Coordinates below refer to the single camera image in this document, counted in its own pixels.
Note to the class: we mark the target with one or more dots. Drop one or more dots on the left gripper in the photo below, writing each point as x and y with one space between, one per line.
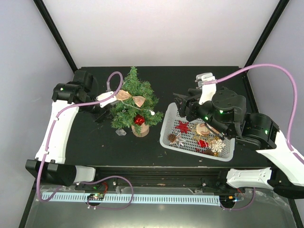
101 115

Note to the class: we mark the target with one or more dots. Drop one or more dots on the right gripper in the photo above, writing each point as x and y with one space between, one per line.
190 103

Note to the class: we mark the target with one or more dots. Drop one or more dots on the clear battery box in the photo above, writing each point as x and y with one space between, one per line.
120 132

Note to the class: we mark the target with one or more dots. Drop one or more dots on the burlap bow ornament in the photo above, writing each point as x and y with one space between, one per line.
124 95

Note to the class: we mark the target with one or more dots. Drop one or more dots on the red gift box ornament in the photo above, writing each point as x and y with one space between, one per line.
139 120

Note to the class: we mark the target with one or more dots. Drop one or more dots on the white plastic basket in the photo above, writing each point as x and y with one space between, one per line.
171 120

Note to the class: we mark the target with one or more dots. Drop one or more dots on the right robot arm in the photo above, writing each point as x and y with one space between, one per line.
225 114

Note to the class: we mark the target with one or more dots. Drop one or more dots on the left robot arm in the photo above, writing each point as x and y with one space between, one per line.
68 100

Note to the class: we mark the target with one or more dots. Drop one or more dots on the small green christmas tree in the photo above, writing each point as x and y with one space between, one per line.
124 111

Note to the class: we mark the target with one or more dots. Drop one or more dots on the wooden merry christmas sign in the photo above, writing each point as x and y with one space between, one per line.
207 138

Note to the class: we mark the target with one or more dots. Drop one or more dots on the wooden tree base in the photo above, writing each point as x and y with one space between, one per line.
140 130

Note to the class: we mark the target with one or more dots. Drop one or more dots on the red star ornament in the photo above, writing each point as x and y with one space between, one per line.
183 127

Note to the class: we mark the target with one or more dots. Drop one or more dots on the brown pine cone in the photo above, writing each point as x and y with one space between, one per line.
172 138
209 152

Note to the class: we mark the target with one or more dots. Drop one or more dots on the silver star ornament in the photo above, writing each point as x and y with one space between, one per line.
179 141

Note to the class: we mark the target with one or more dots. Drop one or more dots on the red poinsettia ornament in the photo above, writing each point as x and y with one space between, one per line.
202 143

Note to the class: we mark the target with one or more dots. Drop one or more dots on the white wooden snowflake ornament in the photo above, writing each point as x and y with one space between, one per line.
217 145

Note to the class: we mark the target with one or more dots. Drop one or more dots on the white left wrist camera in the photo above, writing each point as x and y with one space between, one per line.
107 98

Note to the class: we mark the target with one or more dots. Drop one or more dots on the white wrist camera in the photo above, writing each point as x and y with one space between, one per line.
207 91
107 98

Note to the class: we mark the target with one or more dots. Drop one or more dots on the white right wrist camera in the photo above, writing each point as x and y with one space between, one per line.
207 91

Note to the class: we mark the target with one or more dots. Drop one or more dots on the black aluminium rail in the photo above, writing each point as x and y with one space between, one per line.
195 176

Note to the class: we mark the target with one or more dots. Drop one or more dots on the white slotted cable duct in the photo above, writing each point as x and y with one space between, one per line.
129 198

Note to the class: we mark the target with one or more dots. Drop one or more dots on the black frame post left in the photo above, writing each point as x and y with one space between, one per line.
55 33

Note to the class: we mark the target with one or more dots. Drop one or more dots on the black frame post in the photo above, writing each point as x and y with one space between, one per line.
55 33
275 16

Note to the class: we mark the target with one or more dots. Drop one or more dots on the black frame post right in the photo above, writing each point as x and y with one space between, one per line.
275 16

